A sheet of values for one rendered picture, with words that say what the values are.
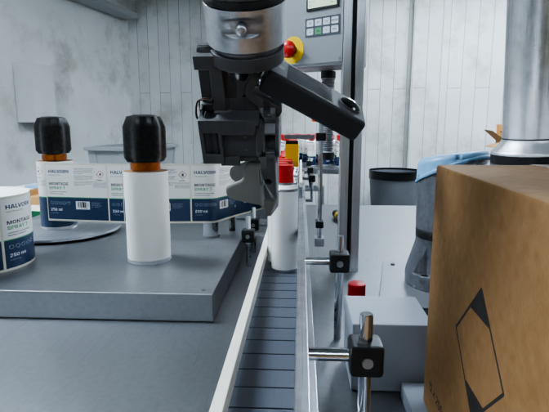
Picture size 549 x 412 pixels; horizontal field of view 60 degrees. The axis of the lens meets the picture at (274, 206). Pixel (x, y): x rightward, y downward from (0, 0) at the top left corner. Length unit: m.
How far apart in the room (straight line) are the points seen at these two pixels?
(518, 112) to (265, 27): 0.43
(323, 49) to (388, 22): 4.58
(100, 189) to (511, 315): 1.06
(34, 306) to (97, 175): 0.43
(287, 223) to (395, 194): 4.06
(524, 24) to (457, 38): 4.90
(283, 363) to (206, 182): 0.67
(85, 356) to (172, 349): 0.12
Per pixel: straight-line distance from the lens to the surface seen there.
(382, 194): 4.96
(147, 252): 1.00
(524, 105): 0.76
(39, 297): 0.93
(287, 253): 0.91
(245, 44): 0.45
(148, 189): 0.97
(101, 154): 3.14
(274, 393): 0.55
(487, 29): 5.71
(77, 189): 1.29
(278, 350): 0.63
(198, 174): 1.19
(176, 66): 6.19
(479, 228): 0.40
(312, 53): 1.11
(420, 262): 0.87
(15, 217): 1.06
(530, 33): 0.76
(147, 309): 0.86
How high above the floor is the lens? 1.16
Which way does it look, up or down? 10 degrees down
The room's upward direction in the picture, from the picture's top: straight up
